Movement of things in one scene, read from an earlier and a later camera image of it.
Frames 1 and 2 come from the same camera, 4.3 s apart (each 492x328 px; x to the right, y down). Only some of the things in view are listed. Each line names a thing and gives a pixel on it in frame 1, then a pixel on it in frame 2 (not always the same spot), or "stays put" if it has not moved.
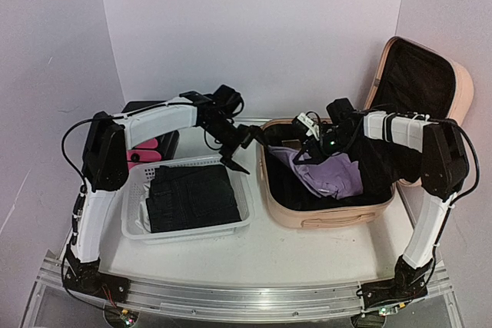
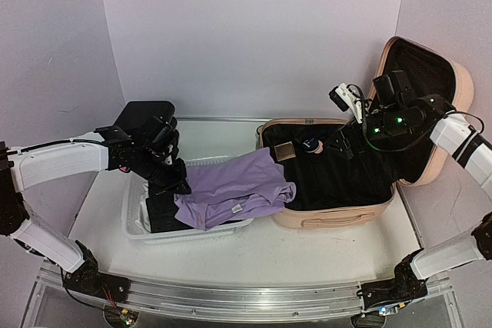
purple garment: (335, 174) to (221, 191)
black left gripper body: (231, 136) to (160, 177)
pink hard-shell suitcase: (354, 183) stays put
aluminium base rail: (221, 301) stays put
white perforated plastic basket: (136, 223) stays put
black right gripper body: (320, 155) to (391, 124)
